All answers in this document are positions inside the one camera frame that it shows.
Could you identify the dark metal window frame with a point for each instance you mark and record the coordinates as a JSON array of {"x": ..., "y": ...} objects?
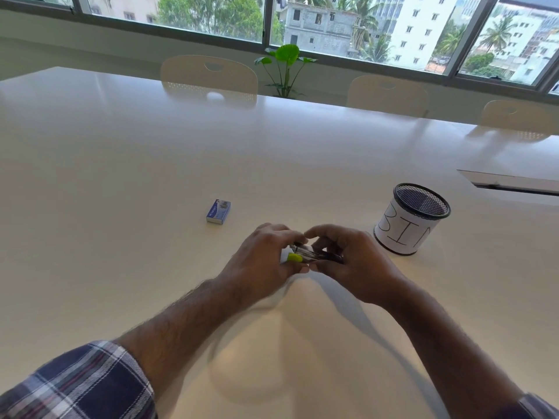
[{"x": 268, "y": 21}]

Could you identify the green leafy plant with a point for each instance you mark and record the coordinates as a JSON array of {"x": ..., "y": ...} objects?
[{"x": 287, "y": 54}]

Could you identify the white tall building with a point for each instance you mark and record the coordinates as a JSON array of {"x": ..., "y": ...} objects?
[{"x": 419, "y": 26}]

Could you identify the plaid shirt sleeve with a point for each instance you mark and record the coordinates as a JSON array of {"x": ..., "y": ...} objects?
[
  {"x": 83, "y": 383},
  {"x": 535, "y": 409}
]

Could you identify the cream plastic chair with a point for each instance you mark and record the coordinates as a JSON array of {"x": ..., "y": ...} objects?
[
  {"x": 386, "y": 98},
  {"x": 205, "y": 80},
  {"x": 519, "y": 117}
]

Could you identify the person's left hand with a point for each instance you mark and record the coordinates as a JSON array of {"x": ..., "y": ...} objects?
[{"x": 251, "y": 266}]

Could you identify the plaid shirt left sleeve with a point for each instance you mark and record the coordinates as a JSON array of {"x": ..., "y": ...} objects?
[{"x": 83, "y": 383}]

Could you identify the person's right forearm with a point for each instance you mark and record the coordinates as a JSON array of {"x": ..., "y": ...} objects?
[{"x": 450, "y": 349}]

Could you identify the person's left forearm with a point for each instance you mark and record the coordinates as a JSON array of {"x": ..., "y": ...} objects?
[{"x": 183, "y": 322}]

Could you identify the person's left thumb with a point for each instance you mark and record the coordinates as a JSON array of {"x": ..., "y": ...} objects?
[{"x": 298, "y": 269}]

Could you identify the black mesh cup, paper label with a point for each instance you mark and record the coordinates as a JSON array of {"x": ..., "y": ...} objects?
[{"x": 404, "y": 233}]

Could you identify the person's right hand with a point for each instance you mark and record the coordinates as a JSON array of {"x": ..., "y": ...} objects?
[{"x": 362, "y": 270}]

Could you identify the small blue staple box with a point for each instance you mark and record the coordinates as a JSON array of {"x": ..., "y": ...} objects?
[{"x": 218, "y": 212}]

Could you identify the grey concrete building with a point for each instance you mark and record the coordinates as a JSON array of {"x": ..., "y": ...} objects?
[{"x": 321, "y": 28}]

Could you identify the plaid shirt right sleeve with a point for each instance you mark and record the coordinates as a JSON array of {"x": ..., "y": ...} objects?
[{"x": 535, "y": 409}]

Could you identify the person's right thumb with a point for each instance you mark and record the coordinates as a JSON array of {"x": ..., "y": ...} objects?
[{"x": 325, "y": 267}]

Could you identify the black and yellow-green stapler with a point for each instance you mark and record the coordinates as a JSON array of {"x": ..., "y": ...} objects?
[{"x": 324, "y": 256}]

